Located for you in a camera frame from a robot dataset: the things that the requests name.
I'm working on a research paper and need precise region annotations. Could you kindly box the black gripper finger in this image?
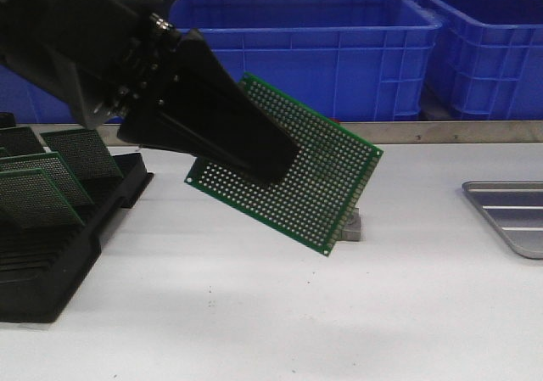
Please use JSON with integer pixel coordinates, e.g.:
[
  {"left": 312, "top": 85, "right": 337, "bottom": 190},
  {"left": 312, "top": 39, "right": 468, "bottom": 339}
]
[{"left": 118, "top": 29, "right": 299, "bottom": 185}]

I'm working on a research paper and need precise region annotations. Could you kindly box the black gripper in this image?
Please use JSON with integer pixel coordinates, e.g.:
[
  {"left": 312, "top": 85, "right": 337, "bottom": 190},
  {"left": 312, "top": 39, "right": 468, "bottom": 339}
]
[{"left": 1, "top": 0, "right": 175, "bottom": 129}]

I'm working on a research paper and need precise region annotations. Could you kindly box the green perfboard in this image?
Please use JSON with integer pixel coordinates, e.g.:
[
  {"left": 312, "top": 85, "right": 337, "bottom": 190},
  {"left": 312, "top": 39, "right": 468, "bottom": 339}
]
[
  {"left": 1, "top": 168, "right": 84, "bottom": 229},
  {"left": 41, "top": 129, "right": 123, "bottom": 181},
  {"left": 1, "top": 126, "right": 45, "bottom": 156},
  {"left": 185, "top": 72, "right": 383, "bottom": 256},
  {"left": 1, "top": 152, "right": 93, "bottom": 207}
]

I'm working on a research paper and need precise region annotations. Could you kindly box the black slotted board rack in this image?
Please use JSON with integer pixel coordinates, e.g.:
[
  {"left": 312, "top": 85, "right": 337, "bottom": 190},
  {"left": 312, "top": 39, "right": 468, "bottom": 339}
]
[{"left": 0, "top": 112, "right": 155, "bottom": 324}]

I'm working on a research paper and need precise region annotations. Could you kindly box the silver metal tray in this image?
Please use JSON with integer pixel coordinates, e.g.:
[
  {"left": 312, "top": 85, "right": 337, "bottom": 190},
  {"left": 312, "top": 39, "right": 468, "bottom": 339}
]
[{"left": 462, "top": 181, "right": 542, "bottom": 260}]

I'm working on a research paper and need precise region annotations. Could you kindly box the blue plastic crate left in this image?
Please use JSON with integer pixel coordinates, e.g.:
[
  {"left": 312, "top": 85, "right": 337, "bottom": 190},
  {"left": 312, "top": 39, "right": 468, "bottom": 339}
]
[{"left": 1, "top": 66, "right": 76, "bottom": 124}]

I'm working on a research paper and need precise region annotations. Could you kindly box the blue plastic crate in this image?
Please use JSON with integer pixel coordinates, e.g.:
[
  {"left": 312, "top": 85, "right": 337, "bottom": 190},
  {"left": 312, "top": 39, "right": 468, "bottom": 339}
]
[
  {"left": 418, "top": 0, "right": 542, "bottom": 120},
  {"left": 170, "top": 0, "right": 440, "bottom": 122},
  {"left": 1, "top": 66, "right": 76, "bottom": 124}
]

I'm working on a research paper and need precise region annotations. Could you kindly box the blue plastic crate centre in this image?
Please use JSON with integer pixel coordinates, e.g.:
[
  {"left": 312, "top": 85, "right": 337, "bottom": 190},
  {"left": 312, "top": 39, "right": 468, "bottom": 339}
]
[{"left": 170, "top": 0, "right": 440, "bottom": 122}]

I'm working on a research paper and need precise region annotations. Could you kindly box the grey metal clamp block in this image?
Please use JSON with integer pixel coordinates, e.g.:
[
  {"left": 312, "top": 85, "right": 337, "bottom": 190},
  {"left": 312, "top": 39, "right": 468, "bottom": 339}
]
[{"left": 339, "top": 207, "right": 362, "bottom": 242}]

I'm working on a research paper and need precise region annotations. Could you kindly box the blue plastic crate right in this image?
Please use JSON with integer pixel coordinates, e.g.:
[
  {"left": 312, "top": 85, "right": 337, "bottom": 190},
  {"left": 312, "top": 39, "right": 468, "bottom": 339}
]
[{"left": 418, "top": 0, "right": 542, "bottom": 120}]

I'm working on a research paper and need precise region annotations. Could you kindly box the steel shelf rail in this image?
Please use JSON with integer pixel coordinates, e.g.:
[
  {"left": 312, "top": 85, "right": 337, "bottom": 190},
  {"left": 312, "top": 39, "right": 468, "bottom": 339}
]
[{"left": 1, "top": 120, "right": 542, "bottom": 147}]

